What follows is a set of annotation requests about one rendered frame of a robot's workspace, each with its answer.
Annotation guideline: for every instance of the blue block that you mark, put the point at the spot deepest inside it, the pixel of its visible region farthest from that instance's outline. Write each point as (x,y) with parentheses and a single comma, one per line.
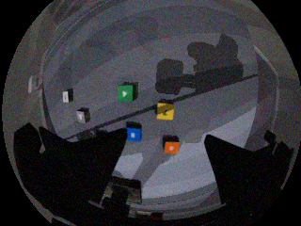
(134,132)

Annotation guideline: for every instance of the orange block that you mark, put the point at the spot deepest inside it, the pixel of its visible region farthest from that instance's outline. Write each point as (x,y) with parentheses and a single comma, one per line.
(171,145)

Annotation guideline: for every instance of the yellow block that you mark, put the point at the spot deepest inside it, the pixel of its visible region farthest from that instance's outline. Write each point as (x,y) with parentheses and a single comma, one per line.
(165,110)

